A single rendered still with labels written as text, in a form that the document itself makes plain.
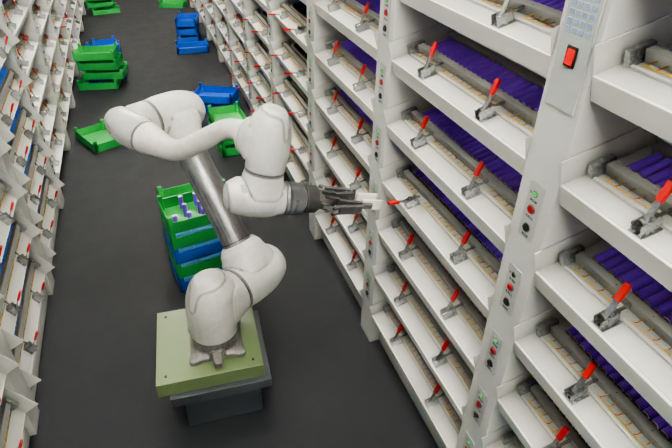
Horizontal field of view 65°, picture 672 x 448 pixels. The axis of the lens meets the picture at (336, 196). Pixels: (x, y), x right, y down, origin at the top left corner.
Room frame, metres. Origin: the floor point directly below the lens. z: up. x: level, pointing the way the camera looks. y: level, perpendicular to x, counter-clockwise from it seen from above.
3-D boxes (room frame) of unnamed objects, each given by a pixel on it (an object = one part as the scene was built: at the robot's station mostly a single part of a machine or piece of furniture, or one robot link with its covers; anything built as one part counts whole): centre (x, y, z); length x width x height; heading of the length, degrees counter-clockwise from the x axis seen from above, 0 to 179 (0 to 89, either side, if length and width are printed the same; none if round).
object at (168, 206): (1.87, 0.59, 0.36); 0.30 x 0.20 x 0.08; 119
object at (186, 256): (1.87, 0.59, 0.20); 0.30 x 0.20 x 0.08; 119
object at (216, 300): (1.24, 0.39, 0.41); 0.18 x 0.16 x 0.22; 144
